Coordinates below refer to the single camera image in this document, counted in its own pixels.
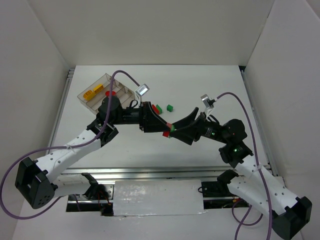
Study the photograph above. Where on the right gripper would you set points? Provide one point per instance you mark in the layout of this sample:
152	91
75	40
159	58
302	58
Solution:
198	129

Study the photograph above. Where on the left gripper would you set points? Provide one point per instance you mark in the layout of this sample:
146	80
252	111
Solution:
144	116

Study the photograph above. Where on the red rectangular lego brick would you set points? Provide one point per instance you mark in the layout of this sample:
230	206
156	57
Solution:
167	132

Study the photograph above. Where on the red rounded lego brick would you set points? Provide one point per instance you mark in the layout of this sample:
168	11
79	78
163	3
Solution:
110	93

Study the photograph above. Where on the yellow rectangular lego brick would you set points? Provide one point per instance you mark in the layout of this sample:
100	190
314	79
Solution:
98	88

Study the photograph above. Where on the yellow rounded lego brick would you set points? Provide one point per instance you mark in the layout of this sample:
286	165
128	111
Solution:
89	95

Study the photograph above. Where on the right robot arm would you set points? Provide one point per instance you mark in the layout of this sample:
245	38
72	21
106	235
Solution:
248	179

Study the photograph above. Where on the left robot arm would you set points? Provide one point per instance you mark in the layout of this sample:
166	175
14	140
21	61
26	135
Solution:
35	178

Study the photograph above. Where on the red half-round lego brick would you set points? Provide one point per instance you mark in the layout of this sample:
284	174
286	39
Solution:
155	109

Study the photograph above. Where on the green half-round lego brick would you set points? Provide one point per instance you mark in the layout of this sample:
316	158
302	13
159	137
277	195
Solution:
159	109

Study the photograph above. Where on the small green lego brick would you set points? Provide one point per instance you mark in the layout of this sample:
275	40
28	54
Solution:
169	108

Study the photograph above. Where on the clear compartment organizer tray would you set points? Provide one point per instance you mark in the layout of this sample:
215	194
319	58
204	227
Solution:
125	94

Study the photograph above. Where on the white cover panel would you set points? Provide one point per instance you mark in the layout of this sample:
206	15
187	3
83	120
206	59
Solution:
157	198

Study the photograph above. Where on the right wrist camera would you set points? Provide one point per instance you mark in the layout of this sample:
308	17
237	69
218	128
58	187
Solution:
208	103

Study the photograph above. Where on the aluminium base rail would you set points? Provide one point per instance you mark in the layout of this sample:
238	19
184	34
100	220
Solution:
204	173

